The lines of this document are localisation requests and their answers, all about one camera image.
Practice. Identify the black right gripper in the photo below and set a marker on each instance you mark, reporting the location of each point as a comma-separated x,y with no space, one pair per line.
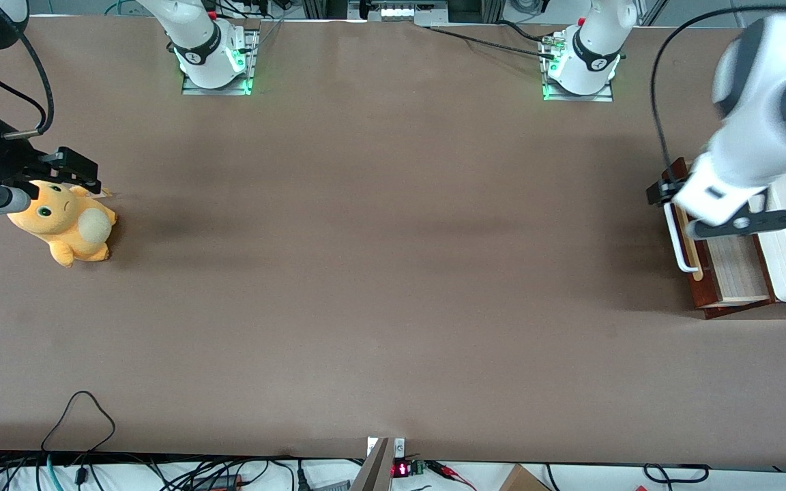
12,160

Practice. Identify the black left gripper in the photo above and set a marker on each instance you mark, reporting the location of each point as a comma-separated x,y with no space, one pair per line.
666,187

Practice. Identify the brown wooden drawer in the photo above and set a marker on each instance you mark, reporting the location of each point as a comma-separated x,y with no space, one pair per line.
734,273

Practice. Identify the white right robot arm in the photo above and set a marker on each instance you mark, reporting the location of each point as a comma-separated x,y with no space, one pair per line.
195,27

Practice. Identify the orange plush toy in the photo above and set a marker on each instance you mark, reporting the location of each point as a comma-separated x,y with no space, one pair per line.
65,228

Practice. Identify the silver device with white lights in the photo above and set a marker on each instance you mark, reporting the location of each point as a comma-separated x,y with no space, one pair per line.
400,11

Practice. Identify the cardboard box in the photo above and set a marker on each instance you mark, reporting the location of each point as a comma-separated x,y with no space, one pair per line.
522,481

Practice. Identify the black power adapter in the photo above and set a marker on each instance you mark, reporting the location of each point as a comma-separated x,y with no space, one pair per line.
219,482

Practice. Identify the red clip leads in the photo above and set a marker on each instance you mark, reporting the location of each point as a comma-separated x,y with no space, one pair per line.
451,472

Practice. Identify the circuit board with red display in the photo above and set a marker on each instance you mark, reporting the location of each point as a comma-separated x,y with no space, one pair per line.
401,469

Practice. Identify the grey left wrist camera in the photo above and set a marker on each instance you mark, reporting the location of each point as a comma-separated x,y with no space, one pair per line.
761,222

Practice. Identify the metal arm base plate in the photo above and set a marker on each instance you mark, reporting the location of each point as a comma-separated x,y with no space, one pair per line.
215,91
577,97

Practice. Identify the white metal bracket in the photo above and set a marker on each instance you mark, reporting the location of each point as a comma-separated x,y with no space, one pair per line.
400,447

